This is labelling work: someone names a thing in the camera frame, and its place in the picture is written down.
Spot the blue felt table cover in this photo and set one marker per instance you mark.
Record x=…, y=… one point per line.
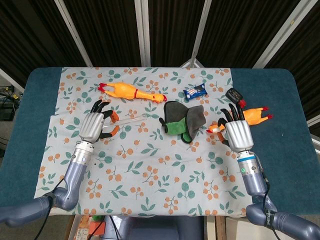
x=275, y=100

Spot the blue snack packet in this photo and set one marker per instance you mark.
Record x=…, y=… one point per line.
x=195, y=92

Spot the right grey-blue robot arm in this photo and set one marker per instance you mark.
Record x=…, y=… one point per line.
x=255, y=180

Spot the black device with red end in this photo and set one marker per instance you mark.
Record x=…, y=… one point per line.
x=233, y=94

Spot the orange box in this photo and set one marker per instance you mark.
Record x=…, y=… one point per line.
x=98, y=228

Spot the yellow rubber chicken toy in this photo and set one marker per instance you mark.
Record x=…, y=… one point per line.
x=257, y=115
x=122, y=90

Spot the beige cardboard box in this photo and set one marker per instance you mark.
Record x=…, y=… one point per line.
x=237, y=230

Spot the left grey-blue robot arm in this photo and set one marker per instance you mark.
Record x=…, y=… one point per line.
x=75, y=172

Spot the printed cardboard carton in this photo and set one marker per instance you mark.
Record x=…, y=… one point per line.
x=82, y=230

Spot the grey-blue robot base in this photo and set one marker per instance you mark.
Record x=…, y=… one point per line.
x=162, y=230

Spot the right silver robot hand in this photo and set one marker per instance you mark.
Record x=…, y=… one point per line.
x=238, y=135

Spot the transparent glass test tube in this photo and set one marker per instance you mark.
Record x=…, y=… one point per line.
x=132, y=119

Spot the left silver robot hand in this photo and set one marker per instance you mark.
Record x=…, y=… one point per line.
x=91, y=126

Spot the grey and green cloth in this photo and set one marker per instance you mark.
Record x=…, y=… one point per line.
x=195, y=117

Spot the floral patterned tablecloth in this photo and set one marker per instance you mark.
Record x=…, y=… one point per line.
x=150, y=175

